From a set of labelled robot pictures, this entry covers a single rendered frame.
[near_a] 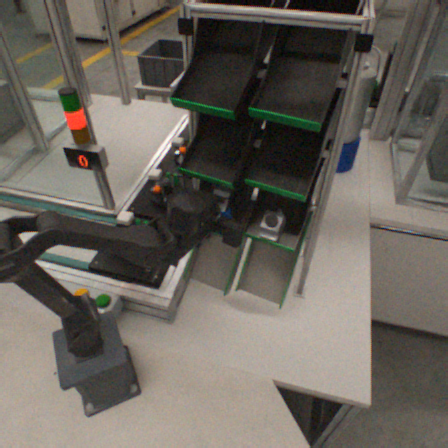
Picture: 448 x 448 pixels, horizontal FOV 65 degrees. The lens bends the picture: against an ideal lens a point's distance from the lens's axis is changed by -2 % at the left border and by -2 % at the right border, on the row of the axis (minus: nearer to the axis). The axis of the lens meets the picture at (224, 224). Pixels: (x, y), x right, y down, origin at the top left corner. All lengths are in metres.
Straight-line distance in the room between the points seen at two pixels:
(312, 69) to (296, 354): 0.74
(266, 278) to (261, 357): 0.23
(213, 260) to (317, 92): 0.54
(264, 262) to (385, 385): 1.27
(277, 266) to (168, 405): 0.46
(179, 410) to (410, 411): 1.35
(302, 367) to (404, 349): 1.24
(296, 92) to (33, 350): 0.98
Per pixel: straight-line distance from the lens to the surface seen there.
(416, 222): 1.57
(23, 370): 1.19
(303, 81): 0.72
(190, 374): 1.05
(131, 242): 0.66
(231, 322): 1.11
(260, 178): 0.77
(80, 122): 1.11
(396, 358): 2.20
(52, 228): 0.59
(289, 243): 0.86
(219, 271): 1.01
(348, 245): 1.37
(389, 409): 2.07
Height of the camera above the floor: 1.83
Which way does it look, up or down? 45 degrees down
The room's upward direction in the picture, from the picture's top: straight up
